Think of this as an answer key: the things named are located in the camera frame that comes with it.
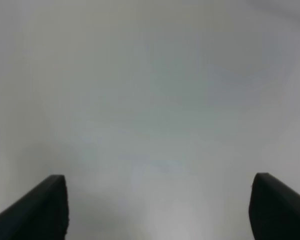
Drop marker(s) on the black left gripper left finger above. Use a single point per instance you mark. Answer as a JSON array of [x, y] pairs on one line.
[[41, 214]]

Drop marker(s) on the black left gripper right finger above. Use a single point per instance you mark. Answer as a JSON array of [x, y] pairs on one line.
[[274, 209]]

